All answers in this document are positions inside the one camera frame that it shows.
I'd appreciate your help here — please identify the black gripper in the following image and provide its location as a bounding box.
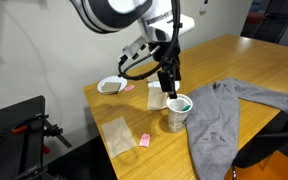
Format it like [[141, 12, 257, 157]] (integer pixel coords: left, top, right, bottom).
[[152, 41, 183, 100]]

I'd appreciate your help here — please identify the white paper cup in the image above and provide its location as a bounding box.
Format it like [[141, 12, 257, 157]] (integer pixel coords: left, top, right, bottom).
[[166, 93, 194, 134]]

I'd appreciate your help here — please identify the small folded brown napkin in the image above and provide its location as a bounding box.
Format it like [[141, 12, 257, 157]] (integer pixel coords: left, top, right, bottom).
[[101, 81, 122, 96]]

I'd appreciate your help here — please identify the gray sweater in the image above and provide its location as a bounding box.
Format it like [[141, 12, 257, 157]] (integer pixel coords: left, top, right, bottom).
[[183, 77, 288, 180]]

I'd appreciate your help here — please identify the white plate holding folded napkin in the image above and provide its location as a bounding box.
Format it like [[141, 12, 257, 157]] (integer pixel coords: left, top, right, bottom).
[[97, 75, 129, 95]]

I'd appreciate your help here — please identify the large brown paper napkin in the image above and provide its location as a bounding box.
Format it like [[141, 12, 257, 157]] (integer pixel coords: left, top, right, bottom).
[[101, 116, 138, 160]]

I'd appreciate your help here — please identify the dark background chair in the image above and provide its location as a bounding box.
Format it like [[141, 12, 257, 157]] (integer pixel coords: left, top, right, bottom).
[[240, 0, 288, 45]]

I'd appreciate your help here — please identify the black chair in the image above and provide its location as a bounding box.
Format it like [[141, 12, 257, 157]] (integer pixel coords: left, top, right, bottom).
[[232, 89, 288, 180]]

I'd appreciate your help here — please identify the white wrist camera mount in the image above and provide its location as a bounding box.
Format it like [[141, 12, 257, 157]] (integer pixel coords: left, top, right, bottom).
[[118, 34, 152, 66]]

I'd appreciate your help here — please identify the white wall switch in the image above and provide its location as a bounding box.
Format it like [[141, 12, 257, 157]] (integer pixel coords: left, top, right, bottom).
[[199, 0, 210, 14]]

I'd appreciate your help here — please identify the black clamp bracket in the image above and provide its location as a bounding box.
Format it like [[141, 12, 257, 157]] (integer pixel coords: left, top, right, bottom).
[[43, 119, 73, 149]]

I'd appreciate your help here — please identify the clamp with orange handle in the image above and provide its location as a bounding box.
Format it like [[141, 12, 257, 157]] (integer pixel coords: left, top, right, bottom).
[[11, 113, 50, 134]]

